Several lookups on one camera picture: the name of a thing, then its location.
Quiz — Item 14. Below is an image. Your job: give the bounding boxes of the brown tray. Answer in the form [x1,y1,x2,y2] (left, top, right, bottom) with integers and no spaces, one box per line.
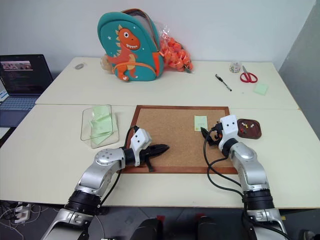
[235,118,263,140]

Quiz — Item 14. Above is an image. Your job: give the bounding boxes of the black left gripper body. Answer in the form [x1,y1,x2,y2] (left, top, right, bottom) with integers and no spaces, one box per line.
[139,146,156,173]

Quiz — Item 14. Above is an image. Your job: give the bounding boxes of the black pen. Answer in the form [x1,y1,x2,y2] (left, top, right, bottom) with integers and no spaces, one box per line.
[215,73,233,92]

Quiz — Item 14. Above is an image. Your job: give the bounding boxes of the dark rounded shape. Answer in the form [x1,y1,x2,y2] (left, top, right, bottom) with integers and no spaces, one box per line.
[196,215,224,240]
[131,216,164,240]

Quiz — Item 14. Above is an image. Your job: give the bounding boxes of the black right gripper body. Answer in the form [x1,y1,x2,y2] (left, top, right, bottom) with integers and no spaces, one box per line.
[209,121,225,143]

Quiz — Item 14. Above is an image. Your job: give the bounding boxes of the clear jar of pushpins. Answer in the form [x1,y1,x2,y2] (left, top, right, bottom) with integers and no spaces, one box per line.
[229,60,242,74]

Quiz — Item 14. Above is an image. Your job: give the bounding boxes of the clear plastic box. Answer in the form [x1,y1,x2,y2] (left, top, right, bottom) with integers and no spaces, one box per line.
[80,104,121,150]

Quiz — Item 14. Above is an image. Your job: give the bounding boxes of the white power strip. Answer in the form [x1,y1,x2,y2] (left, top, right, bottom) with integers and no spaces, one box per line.
[13,203,32,224]

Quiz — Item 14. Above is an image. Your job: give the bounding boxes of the open laptop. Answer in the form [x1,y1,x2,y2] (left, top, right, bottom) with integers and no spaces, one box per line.
[0,54,54,121]

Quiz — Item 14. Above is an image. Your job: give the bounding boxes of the crumpled green sticky note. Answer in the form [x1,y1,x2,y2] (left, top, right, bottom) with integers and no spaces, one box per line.
[88,116,111,134]

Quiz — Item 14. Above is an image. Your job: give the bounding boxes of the teal dinosaur backpack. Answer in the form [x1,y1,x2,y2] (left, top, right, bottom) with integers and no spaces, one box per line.
[97,8,166,83]

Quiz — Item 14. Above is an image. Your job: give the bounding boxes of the green sticky note pad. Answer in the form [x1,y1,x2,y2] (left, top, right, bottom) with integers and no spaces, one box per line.
[252,82,270,96]

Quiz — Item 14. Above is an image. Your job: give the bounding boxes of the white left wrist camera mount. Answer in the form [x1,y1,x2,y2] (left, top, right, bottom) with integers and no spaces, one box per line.
[129,128,153,167]

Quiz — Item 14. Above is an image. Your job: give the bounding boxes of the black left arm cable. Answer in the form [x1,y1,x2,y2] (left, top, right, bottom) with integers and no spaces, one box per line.
[99,125,140,209]

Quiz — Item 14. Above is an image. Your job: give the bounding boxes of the bag of orange balls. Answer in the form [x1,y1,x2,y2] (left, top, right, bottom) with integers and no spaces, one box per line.
[158,23,195,74]

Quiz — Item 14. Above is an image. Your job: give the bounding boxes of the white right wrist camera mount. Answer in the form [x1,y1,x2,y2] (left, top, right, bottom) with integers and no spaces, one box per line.
[218,114,239,149]

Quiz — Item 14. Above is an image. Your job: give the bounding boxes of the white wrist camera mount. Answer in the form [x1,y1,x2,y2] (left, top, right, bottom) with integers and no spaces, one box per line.
[129,128,153,167]
[218,114,239,149]

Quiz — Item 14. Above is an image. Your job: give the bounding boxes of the wood-framed cork board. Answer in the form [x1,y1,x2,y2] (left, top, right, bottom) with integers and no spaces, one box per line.
[121,104,239,175]

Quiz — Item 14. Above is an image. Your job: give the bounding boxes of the beige item in clear wrap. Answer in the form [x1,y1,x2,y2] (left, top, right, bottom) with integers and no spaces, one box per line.
[100,54,114,75]

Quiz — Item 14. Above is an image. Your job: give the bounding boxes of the red-handled scissors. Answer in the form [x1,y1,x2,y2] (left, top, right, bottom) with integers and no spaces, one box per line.
[239,65,259,84]

